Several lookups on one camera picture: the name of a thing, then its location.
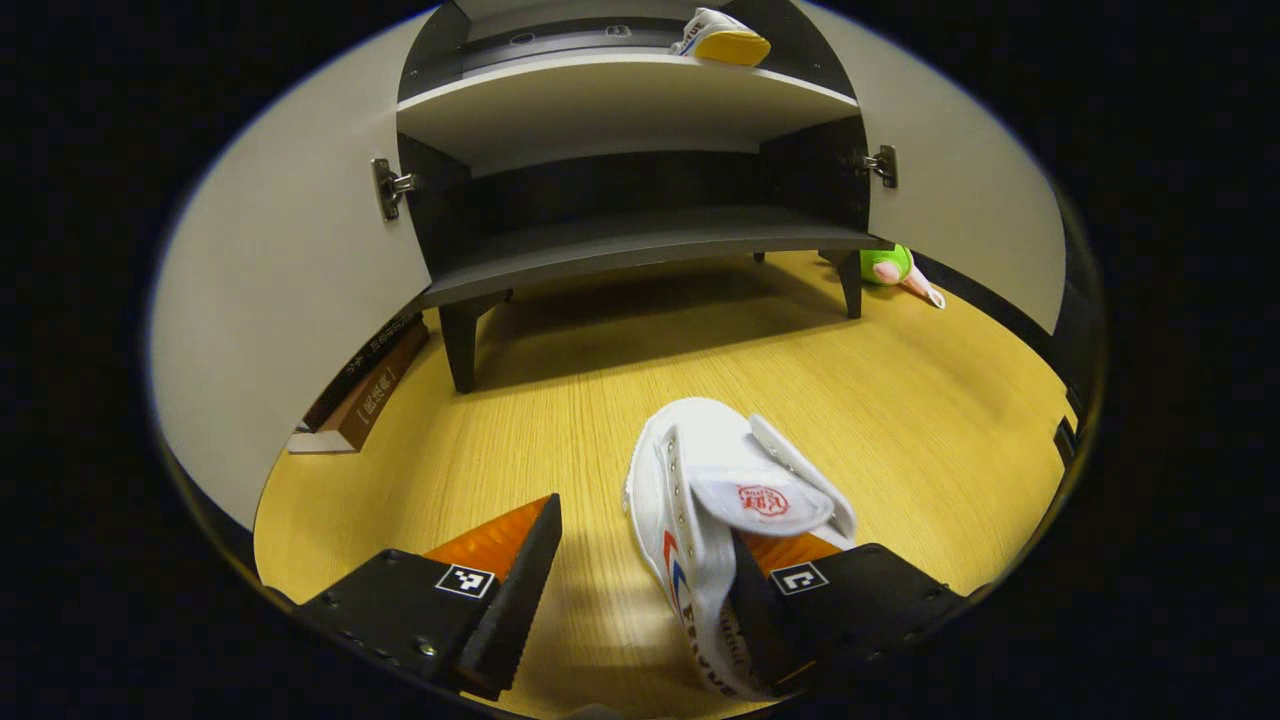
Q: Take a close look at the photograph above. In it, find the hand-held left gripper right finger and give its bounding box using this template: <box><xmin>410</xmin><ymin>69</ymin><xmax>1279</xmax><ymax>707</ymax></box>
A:
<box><xmin>728</xmin><ymin>530</ymin><xmax>969</xmax><ymax>698</ymax></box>

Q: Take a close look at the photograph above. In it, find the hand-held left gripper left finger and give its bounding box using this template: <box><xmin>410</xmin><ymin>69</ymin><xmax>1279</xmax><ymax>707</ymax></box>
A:
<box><xmin>295</xmin><ymin>493</ymin><xmax>563</xmax><ymax>701</ymax></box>

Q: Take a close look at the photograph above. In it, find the white canvas shoe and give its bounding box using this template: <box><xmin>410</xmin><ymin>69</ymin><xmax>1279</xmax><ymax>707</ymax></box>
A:
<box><xmin>623</xmin><ymin>397</ymin><xmax>859</xmax><ymax>701</ymax></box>
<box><xmin>670</xmin><ymin>8</ymin><xmax>773</xmax><ymax>68</ymax></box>

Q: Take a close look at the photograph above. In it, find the grey shoe cabinet door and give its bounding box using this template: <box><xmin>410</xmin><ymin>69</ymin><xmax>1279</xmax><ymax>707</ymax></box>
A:
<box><xmin>800</xmin><ymin>0</ymin><xmax>1067</xmax><ymax>337</ymax></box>
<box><xmin>150</xmin><ymin>10</ymin><xmax>434</xmax><ymax>531</ymax></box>

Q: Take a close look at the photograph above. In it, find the grey shoe cabinet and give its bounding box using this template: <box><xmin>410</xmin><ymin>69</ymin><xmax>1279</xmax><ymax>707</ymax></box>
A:
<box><xmin>397</xmin><ymin>0</ymin><xmax>894</xmax><ymax>395</ymax></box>

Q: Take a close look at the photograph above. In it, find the brown book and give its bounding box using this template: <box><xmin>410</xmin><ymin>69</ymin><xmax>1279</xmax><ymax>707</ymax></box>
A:
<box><xmin>288</xmin><ymin>322</ymin><xmax>431</xmax><ymax>455</ymax></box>

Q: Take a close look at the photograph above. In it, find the black book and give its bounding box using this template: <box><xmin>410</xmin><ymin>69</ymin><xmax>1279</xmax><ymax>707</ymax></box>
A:
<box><xmin>300</xmin><ymin>310</ymin><xmax>426</xmax><ymax>433</ymax></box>

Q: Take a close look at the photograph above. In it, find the green and pink plush toy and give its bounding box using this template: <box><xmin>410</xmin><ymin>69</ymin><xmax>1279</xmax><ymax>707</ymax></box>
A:
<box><xmin>860</xmin><ymin>244</ymin><xmax>947</xmax><ymax>310</ymax></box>

